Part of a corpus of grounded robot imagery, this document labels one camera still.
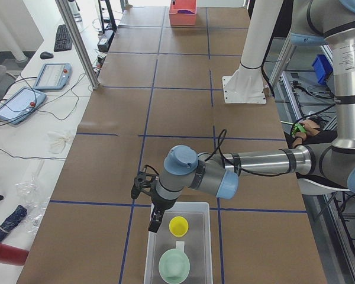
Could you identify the blue parts bin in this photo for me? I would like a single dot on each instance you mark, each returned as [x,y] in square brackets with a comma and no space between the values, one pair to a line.
[322,68]

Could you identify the black keyboard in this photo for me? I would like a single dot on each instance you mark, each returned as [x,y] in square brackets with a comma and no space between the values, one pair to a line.
[63,40]

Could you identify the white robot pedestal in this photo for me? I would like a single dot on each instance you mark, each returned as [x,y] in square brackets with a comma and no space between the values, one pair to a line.
[246,85]

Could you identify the aluminium frame post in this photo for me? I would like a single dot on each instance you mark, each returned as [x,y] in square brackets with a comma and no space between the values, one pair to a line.
[71,25]

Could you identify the teach pendant tablet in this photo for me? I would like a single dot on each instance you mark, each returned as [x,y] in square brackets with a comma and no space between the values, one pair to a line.
[20,105]
[53,76]

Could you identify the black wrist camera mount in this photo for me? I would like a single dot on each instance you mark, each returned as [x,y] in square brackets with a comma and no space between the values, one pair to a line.
[145,182]

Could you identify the purple cloth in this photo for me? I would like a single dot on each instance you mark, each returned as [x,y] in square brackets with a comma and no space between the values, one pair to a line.
[185,11]

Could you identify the light green ceramic bowl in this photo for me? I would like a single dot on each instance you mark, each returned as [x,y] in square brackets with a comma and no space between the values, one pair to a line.
[174,266]

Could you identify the crumpled clear plastic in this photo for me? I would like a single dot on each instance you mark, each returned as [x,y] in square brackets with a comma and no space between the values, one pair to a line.
[34,200]

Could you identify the clear plastic storage box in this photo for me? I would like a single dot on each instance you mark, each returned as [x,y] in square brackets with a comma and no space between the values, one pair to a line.
[196,243]

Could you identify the far teach pendant tablet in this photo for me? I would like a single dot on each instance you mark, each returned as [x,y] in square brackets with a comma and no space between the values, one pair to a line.
[53,76]

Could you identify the black computer mouse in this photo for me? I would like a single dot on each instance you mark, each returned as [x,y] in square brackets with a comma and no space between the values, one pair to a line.
[46,55]

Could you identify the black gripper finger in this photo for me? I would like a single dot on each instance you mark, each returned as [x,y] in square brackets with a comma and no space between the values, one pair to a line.
[155,222]

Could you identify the crumpled white paper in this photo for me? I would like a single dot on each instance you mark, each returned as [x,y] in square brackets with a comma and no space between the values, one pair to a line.
[58,141]

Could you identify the near teach pendant tablet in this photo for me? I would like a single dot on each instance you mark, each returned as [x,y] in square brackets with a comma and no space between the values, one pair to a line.
[20,105]

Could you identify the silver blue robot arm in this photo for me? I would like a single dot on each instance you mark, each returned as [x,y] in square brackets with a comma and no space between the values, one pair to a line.
[219,175]
[333,23]

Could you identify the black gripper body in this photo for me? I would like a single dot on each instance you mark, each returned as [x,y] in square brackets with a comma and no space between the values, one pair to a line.
[162,205]

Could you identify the red cylinder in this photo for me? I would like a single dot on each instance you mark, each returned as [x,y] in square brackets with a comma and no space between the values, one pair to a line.
[12,255]

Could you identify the yellow plastic cup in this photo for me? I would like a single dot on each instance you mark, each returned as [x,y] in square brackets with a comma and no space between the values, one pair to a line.
[178,226]

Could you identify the pink plastic box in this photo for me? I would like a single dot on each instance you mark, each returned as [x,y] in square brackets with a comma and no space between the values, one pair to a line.
[182,19]

